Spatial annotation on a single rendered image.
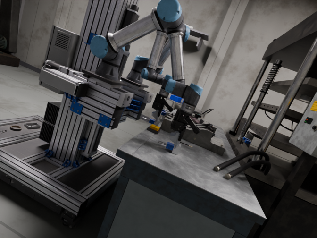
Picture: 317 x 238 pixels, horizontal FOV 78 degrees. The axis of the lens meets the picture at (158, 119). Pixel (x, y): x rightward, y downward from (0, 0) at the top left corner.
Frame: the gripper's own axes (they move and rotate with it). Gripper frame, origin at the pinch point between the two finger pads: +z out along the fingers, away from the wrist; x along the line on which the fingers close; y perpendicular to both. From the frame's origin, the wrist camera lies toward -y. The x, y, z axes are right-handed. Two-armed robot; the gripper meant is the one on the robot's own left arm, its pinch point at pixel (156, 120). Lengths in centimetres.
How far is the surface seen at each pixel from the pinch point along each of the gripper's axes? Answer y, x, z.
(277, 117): -80, 9, -35
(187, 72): -49, -306, -58
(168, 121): -8.1, 4.3, -3.2
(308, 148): -85, 42, -26
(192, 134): -27.6, 9.0, -1.5
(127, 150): 13, 62, 4
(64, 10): 279, -384, -90
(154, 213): -10, 67, 28
